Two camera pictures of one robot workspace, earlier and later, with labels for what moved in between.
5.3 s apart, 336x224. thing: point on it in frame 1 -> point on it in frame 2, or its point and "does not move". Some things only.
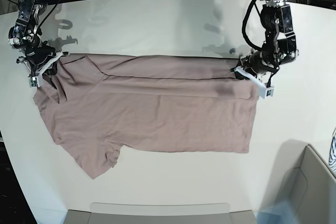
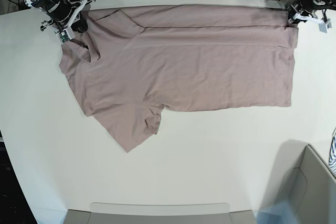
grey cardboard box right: x=311 y=188 does not move
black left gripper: x=36 y=56 -> x=69 y=13
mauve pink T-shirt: x=97 y=105 -> x=126 y=63
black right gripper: x=257 y=63 -> x=304 y=6
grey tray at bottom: x=193 y=213 does not move
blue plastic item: x=282 y=212 does not move
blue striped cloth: x=332 y=153 does not move
